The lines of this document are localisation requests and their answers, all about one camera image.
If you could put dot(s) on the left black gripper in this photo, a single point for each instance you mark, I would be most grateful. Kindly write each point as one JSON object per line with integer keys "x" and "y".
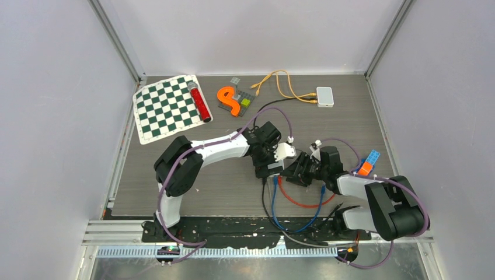
{"x": 261, "y": 169}

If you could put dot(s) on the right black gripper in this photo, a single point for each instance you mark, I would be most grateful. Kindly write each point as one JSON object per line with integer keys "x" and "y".
{"x": 296, "y": 176}

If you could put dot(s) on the white network switch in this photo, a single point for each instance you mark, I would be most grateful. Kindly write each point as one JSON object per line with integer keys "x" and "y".
{"x": 273, "y": 169}
{"x": 324, "y": 95}

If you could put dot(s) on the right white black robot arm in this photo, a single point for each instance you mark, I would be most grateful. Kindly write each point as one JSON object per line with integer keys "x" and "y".
{"x": 390, "y": 208}

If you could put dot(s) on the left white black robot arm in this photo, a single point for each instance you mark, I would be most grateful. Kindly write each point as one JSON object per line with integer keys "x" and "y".
{"x": 178, "y": 167}

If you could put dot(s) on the yellow-green lego brick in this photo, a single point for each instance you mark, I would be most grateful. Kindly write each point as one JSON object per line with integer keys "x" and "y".
{"x": 245, "y": 103}

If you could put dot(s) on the grey lego baseplate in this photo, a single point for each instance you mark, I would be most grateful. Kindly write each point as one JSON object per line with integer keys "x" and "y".
{"x": 243, "y": 95}

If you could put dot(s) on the blue orange lego bricks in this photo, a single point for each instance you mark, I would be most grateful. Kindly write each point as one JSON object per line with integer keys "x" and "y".
{"x": 367, "y": 165}

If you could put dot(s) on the orange S-shaped toy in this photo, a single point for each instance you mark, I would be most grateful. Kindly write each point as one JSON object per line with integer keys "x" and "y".
{"x": 225, "y": 96}

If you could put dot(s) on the grey lego tower piece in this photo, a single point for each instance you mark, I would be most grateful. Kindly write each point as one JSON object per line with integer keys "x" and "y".
{"x": 235, "y": 81}

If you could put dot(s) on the red toy microphone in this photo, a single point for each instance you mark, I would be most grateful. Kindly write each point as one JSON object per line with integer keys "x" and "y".
{"x": 199, "y": 101}

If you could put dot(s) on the green white chessboard mat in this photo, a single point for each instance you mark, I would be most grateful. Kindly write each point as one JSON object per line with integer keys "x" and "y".
{"x": 165, "y": 108}

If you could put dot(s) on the black mounting base plate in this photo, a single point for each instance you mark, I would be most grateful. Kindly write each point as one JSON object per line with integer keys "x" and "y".
{"x": 252, "y": 232}

